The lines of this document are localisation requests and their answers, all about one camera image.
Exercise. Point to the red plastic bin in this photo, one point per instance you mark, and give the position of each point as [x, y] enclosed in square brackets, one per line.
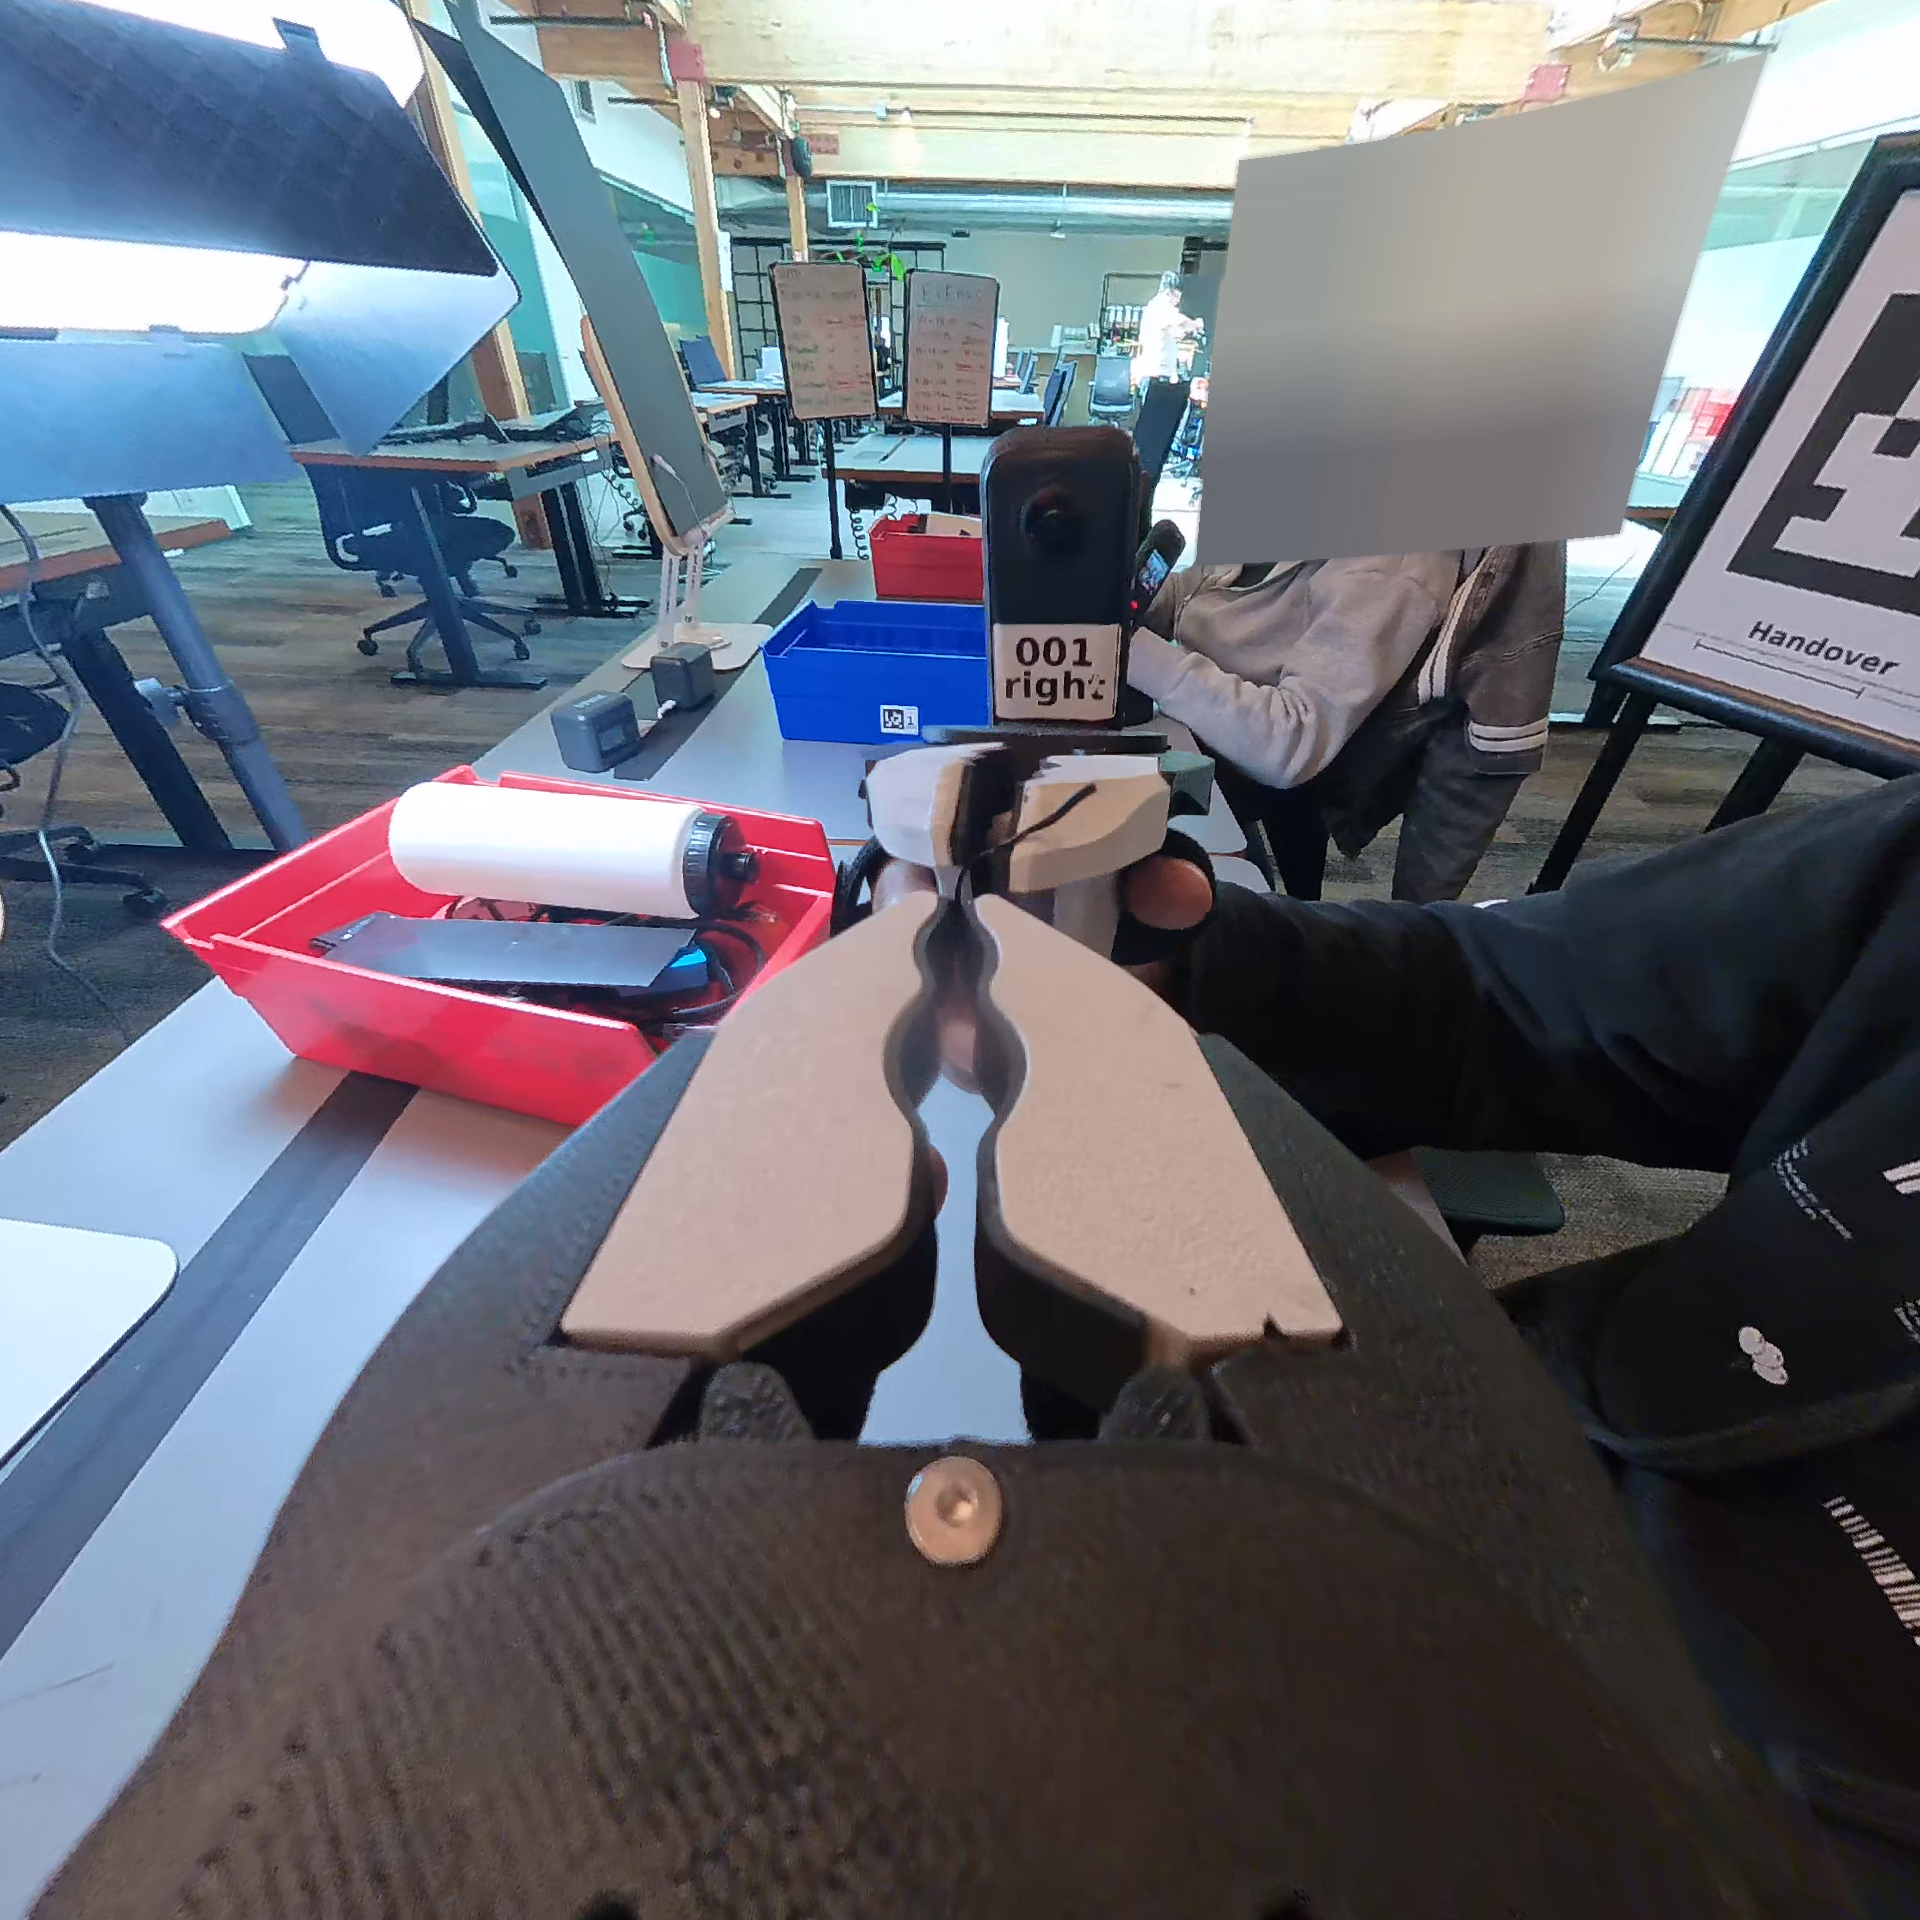
[369, 1034]
[924, 575]

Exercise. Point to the rolling whiteboard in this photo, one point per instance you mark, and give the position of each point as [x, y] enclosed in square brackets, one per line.
[826, 342]
[952, 349]

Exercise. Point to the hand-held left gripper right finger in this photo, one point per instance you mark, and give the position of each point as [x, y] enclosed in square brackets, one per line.
[1156, 1183]

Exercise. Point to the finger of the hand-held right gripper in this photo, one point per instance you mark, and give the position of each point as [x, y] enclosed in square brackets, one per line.
[912, 807]
[1076, 823]

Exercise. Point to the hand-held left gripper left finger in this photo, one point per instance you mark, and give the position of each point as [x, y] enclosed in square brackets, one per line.
[753, 1183]

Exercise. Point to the studio light panel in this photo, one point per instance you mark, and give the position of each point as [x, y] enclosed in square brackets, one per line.
[226, 141]

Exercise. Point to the person's right hand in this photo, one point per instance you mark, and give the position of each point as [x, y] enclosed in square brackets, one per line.
[1169, 891]

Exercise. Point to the dark metal plate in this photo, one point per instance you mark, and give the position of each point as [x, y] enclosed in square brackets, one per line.
[495, 955]

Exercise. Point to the dark green chair seat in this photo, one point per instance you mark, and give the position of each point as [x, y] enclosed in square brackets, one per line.
[1497, 1192]

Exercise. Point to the black light stand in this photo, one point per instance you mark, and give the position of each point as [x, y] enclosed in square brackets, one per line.
[164, 632]

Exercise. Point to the wooden office desk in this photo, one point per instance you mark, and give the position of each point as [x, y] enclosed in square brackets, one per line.
[450, 455]
[91, 543]

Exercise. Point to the black flag panel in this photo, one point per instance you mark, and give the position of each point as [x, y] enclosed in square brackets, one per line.
[600, 255]

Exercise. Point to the small grey box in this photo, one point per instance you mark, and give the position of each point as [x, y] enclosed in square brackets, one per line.
[687, 681]
[591, 735]

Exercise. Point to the white bottle black cap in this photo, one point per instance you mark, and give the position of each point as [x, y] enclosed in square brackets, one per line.
[524, 852]

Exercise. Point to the black hand-held device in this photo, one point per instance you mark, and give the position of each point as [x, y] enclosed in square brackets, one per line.
[1156, 575]

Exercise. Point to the blue plastic bin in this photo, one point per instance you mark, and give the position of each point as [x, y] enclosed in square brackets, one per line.
[858, 689]

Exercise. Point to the dark blue pouch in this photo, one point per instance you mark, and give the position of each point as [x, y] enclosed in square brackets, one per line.
[673, 964]

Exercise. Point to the black-white marker sign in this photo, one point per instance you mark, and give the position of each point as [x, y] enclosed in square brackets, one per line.
[1800, 450]

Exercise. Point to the wooden board stand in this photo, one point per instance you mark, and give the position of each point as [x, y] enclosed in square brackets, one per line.
[719, 648]

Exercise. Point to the black office chair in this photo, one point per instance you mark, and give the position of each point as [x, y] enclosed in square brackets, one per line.
[404, 543]

